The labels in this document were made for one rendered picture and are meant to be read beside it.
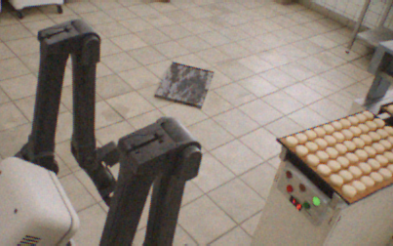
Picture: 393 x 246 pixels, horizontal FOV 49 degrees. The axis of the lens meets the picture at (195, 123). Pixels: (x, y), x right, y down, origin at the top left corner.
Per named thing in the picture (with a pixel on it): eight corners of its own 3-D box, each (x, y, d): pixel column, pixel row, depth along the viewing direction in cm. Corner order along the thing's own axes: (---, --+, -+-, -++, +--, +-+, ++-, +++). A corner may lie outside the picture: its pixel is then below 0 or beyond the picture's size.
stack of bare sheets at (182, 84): (172, 64, 404) (172, 61, 403) (214, 74, 401) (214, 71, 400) (154, 97, 356) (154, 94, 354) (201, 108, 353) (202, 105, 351)
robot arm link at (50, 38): (33, 14, 101) (47, 32, 94) (89, 17, 109) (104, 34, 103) (18, 163, 123) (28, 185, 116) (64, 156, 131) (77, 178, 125)
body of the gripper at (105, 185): (108, 168, 145) (99, 156, 139) (121, 188, 138) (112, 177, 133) (92, 180, 143) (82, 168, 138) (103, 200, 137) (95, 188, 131)
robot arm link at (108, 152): (70, 144, 129) (81, 163, 124) (103, 123, 131) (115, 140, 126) (87, 166, 138) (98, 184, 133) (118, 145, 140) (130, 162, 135)
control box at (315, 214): (281, 184, 189) (290, 161, 181) (320, 225, 174) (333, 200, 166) (275, 187, 187) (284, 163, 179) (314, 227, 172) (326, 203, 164)
